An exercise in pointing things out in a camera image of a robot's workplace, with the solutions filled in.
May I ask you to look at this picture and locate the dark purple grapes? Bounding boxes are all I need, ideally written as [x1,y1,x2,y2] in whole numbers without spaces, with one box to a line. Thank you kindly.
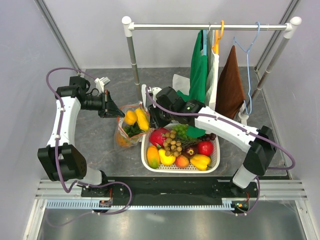
[198,133,217,141]

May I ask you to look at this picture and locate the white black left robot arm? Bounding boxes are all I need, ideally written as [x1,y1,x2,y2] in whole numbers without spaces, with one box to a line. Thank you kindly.
[37,76,124,197]

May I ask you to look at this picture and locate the silver white clothes rack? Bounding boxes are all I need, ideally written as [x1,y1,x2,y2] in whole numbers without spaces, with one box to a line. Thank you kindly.
[121,16,302,124]

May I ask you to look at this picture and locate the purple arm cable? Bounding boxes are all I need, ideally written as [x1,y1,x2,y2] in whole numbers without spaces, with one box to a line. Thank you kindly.
[44,66,133,228]
[145,86,296,216]

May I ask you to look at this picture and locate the yellow pear fruit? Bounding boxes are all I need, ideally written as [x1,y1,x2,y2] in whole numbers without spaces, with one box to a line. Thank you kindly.
[158,149,176,166]

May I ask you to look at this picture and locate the red bell pepper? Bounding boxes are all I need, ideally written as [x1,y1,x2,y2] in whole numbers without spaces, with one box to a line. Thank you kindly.
[197,141,214,156]

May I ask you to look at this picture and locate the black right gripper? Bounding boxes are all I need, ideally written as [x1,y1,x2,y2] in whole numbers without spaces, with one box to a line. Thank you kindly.
[148,101,175,129]

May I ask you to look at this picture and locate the white cable duct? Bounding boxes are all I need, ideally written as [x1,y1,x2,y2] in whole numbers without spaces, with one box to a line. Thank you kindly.
[45,198,235,211]

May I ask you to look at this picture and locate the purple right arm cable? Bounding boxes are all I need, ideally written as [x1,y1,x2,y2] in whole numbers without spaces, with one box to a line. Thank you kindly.
[145,86,296,216]

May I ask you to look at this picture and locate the pink dragon fruit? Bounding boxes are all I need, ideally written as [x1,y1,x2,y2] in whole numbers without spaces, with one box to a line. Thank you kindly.
[149,128,170,149]

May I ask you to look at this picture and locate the clear zip bag orange zipper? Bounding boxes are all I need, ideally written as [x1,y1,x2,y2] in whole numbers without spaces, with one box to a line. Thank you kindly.
[114,101,151,148]

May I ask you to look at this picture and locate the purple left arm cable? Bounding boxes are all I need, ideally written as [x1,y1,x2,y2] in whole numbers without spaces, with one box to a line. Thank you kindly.
[44,66,133,228]

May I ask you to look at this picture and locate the light blue hanger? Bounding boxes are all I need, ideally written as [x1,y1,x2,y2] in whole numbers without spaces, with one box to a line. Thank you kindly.
[201,29,207,56]

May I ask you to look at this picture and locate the brown longan bunch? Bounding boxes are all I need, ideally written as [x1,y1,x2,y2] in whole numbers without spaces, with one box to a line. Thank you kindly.
[163,130,182,157]

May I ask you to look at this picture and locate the green grape bunch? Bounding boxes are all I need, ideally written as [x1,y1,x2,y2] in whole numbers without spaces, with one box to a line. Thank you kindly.
[172,124,193,141]

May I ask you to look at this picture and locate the yellow bell pepper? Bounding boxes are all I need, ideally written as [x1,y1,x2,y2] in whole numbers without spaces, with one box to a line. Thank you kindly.
[189,154,211,171]

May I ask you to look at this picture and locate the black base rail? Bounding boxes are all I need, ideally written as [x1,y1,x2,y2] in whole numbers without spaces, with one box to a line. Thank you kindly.
[81,176,258,205]

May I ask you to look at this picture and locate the brown towel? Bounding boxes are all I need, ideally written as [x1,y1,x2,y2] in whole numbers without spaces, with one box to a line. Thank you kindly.
[215,45,245,120]

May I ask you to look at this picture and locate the green shirt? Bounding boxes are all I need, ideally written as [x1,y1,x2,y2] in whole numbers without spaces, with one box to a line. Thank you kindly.
[176,29,209,138]

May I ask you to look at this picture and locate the blue wire hanger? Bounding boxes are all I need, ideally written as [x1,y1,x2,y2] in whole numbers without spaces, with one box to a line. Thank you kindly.
[233,21,261,116]

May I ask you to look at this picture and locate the orange fruit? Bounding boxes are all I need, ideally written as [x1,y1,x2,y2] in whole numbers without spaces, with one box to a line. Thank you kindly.
[124,110,138,126]

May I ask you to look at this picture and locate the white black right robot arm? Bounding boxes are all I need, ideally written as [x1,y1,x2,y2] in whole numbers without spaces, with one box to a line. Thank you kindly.
[145,86,278,197]

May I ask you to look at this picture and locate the white plastic fruit basket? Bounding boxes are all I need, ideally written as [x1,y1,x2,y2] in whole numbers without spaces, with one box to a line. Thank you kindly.
[141,123,220,174]

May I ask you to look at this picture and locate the peach fruit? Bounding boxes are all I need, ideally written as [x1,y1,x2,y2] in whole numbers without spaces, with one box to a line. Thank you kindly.
[174,154,190,169]

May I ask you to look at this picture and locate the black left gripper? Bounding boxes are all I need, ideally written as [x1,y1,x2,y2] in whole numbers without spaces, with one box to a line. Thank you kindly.
[80,90,125,119]

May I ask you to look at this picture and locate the orange plastic hanger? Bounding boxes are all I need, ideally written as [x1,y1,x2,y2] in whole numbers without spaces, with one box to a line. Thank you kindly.
[212,20,225,55]

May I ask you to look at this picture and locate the orange toy pineapple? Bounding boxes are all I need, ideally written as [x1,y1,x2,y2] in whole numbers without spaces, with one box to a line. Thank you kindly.
[115,123,144,148]

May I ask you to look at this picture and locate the white grey garment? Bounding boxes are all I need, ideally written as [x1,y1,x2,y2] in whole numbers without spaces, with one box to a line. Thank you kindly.
[172,30,220,110]

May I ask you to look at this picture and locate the green yellow mango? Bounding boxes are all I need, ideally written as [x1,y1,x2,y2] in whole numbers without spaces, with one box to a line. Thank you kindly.
[146,145,161,169]

